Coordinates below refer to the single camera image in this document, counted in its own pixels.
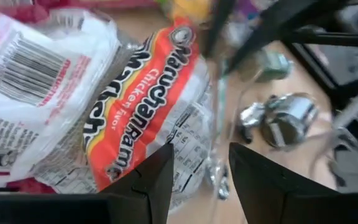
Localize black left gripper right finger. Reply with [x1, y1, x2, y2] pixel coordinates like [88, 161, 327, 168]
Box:
[228, 142, 358, 224]

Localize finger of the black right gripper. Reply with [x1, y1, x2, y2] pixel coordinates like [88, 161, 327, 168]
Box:
[225, 0, 347, 74]
[202, 0, 234, 60]

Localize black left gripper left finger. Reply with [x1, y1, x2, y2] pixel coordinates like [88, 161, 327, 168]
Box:
[0, 142, 175, 224]

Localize green herb spice jar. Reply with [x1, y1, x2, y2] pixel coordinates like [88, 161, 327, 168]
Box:
[237, 49, 294, 84]

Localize orange chicken ramen pack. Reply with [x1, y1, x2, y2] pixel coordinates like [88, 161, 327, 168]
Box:
[82, 17, 202, 191]

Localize red ramen noodle pack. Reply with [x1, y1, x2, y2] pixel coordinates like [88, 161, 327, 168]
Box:
[0, 0, 158, 195]

